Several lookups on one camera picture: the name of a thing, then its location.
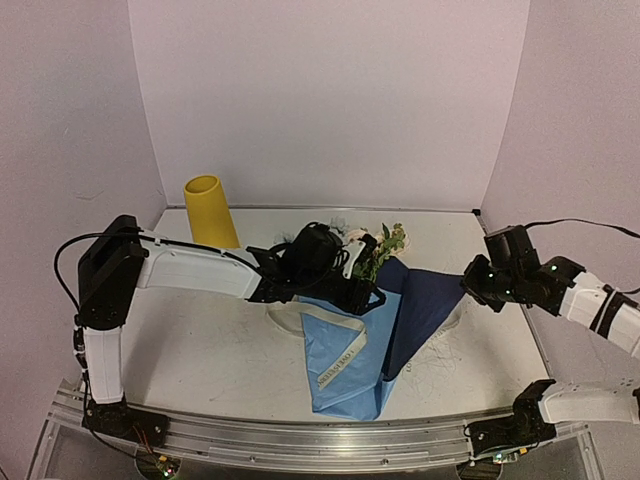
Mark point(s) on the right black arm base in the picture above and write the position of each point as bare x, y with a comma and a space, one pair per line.
524, 427

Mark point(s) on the blue wrapping paper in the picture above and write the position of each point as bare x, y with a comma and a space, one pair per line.
352, 368

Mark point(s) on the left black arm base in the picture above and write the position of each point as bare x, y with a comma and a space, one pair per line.
120, 420

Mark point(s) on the artificial flower bunch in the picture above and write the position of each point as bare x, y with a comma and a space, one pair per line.
392, 241

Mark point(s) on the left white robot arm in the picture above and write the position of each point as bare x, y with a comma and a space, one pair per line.
157, 316

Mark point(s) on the yellow plastic vase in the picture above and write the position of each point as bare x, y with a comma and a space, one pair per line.
210, 219

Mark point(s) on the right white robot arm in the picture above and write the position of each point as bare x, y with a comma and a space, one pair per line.
608, 318

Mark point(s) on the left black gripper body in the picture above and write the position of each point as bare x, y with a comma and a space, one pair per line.
317, 285

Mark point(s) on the aluminium front rail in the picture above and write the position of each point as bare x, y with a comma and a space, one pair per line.
320, 447

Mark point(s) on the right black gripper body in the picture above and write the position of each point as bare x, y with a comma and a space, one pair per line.
476, 280

